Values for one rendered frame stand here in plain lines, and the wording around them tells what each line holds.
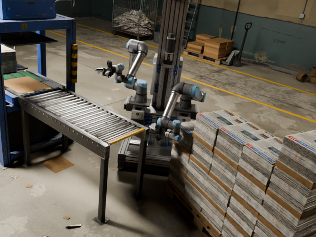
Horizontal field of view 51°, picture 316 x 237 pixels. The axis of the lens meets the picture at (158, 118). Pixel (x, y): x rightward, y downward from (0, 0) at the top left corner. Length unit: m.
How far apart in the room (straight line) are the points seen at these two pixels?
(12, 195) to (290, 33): 7.78
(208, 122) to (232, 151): 0.33
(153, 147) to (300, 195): 2.13
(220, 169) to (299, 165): 0.77
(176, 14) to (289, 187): 2.06
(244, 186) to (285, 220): 0.39
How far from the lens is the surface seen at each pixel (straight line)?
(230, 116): 2.94
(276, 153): 2.51
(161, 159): 3.72
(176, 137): 2.97
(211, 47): 9.18
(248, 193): 2.59
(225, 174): 2.73
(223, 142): 2.67
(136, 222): 3.22
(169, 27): 3.53
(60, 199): 3.45
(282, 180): 2.32
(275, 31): 9.57
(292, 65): 9.49
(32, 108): 3.49
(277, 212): 2.44
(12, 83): 4.05
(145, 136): 3.07
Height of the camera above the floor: 2.16
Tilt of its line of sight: 24 degrees down
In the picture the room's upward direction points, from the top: 7 degrees clockwise
